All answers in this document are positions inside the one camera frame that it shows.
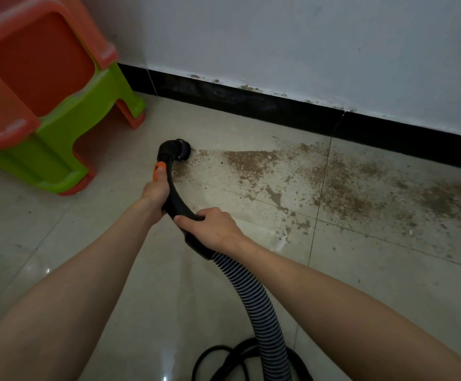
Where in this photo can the person's right hand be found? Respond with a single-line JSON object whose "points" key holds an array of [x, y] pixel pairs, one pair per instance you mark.
{"points": [[214, 230]]}

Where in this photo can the person's left hand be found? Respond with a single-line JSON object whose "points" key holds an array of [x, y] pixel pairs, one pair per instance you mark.
{"points": [[155, 194]]}

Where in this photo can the person's left forearm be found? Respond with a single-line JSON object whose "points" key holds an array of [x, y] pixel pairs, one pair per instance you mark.
{"points": [[56, 301]]}

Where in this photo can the person's right forearm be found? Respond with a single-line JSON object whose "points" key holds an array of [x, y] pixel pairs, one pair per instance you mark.
{"points": [[353, 321]]}

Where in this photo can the green plastic stool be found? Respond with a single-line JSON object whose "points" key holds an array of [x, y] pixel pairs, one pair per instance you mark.
{"points": [[56, 154]]}

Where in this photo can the black baseboard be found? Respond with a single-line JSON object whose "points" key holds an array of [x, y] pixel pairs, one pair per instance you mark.
{"points": [[294, 111]]}

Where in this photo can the orange plastic stool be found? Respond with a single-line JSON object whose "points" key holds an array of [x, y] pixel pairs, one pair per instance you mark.
{"points": [[24, 63]]}

